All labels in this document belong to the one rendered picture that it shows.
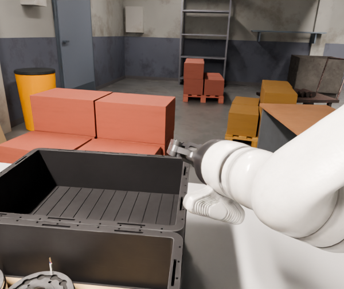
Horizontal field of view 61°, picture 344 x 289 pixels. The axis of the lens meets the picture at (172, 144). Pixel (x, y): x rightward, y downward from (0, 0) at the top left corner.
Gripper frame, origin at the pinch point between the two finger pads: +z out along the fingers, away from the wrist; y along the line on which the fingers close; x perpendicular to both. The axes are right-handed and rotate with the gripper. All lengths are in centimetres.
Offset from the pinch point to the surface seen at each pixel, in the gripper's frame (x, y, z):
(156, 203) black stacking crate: 14.9, -1.6, 16.0
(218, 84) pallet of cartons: -126, -183, 462
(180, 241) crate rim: 12.7, 2.0, -12.2
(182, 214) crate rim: 10.3, 0.4, -5.7
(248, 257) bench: 20.6, -27.1, 10.1
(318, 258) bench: 15.2, -43.4, 5.8
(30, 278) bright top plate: 25.8, 20.3, -5.4
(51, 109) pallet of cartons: 8, 47, 199
